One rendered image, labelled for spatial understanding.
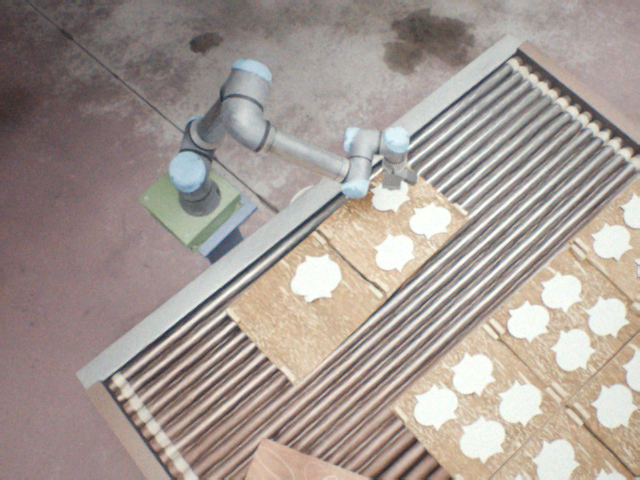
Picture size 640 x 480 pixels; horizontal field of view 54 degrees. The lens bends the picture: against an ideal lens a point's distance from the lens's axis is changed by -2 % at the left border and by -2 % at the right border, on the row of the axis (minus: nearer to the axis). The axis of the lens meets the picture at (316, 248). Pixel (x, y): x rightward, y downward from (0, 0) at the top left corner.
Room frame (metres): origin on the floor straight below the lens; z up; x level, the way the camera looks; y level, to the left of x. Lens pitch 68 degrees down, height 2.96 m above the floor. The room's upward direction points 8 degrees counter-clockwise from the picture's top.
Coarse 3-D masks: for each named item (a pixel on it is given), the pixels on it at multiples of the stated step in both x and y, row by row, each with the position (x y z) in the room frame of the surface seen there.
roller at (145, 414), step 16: (544, 80) 1.41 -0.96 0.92; (528, 96) 1.34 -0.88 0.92; (512, 112) 1.28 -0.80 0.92; (496, 128) 1.22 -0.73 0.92; (480, 144) 1.17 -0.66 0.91; (448, 160) 1.12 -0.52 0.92; (432, 176) 1.06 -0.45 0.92; (240, 336) 0.57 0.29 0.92; (224, 352) 0.52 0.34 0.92; (208, 368) 0.48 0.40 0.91; (176, 384) 0.44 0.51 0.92; (192, 384) 0.44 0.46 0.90; (160, 400) 0.39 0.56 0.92; (144, 416) 0.35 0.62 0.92
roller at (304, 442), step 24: (600, 168) 1.01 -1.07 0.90; (576, 192) 0.92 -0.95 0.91; (552, 216) 0.84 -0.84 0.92; (528, 240) 0.76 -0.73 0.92; (504, 264) 0.69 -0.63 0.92; (480, 288) 0.62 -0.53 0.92; (456, 312) 0.55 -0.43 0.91; (432, 336) 0.48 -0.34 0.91; (360, 384) 0.36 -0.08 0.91; (336, 408) 0.29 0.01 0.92; (312, 432) 0.23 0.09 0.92
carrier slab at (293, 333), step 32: (288, 256) 0.82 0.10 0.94; (320, 256) 0.80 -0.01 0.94; (256, 288) 0.72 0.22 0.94; (288, 288) 0.71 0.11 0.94; (352, 288) 0.67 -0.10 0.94; (256, 320) 0.61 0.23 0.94; (288, 320) 0.60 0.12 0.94; (320, 320) 0.58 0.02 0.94; (352, 320) 0.57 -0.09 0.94; (288, 352) 0.49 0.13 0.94; (320, 352) 0.47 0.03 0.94
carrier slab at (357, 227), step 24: (408, 192) 1.00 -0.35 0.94; (432, 192) 0.99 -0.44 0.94; (336, 216) 0.95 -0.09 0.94; (360, 216) 0.93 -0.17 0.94; (384, 216) 0.92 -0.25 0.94; (408, 216) 0.91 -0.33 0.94; (456, 216) 0.88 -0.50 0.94; (336, 240) 0.86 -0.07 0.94; (360, 240) 0.84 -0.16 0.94; (432, 240) 0.81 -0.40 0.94; (360, 264) 0.76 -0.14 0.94; (408, 264) 0.73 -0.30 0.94
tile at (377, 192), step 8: (376, 192) 1.01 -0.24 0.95; (384, 192) 1.01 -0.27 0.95; (392, 192) 1.00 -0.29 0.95; (400, 192) 1.00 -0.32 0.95; (376, 200) 0.98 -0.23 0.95; (384, 200) 0.98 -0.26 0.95; (392, 200) 0.97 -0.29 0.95; (400, 200) 0.97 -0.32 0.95; (408, 200) 0.97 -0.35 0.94; (376, 208) 0.95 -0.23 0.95; (384, 208) 0.95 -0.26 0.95; (392, 208) 0.94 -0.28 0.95
